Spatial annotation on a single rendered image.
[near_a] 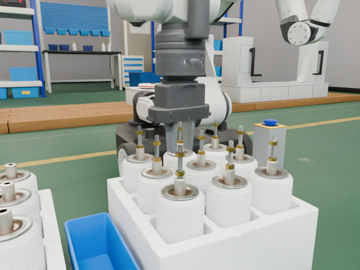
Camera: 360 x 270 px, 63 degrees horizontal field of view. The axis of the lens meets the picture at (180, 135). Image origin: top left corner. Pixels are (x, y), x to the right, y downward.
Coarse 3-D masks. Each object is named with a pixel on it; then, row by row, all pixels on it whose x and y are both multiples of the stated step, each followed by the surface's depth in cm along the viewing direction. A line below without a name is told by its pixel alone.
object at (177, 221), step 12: (156, 204) 56; (168, 204) 53; (180, 204) 53; (192, 204) 53; (156, 216) 57; (168, 216) 54; (180, 216) 53; (192, 216) 54; (156, 228) 58; (168, 228) 54; (180, 228) 54; (192, 228) 54; (168, 240) 55; (180, 240) 54
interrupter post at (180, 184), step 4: (176, 180) 56; (180, 180) 55; (184, 180) 56; (176, 184) 56; (180, 184) 56; (184, 184) 56; (176, 188) 56; (180, 188) 56; (184, 188) 56; (176, 192) 56; (180, 192) 56; (184, 192) 56
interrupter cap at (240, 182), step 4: (216, 176) 64; (220, 176) 65; (236, 176) 65; (240, 176) 64; (212, 180) 62; (216, 180) 62; (220, 180) 63; (236, 180) 63; (240, 180) 63; (244, 180) 63; (216, 184) 60; (220, 184) 60; (224, 184) 60; (228, 184) 61; (232, 184) 61; (236, 184) 60; (240, 184) 60; (244, 184) 60; (224, 188) 59; (228, 188) 59; (232, 188) 59; (236, 188) 59; (240, 188) 59
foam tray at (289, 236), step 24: (120, 192) 74; (120, 216) 72; (144, 216) 62; (264, 216) 62; (288, 216) 62; (312, 216) 65; (144, 240) 56; (192, 240) 54; (216, 240) 54; (240, 240) 56; (264, 240) 60; (288, 240) 63; (312, 240) 67; (144, 264) 57; (168, 264) 50; (192, 264) 52; (216, 264) 55; (240, 264) 58; (264, 264) 61; (288, 264) 65
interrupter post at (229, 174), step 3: (225, 168) 62; (234, 168) 62; (225, 171) 61; (228, 171) 61; (231, 171) 61; (234, 171) 61; (225, 174) 61; (228, 174) 61; (231, 174) 61; (234, 174) 61; (225, 177) 62; (228, 177) 61; (231, 177) 61; (234, 177) 61; (225, 180) 62; (228, 180) 61; (231, 180) 61; (234, 180) 62; (228, 183) 61; (231, 183) 61
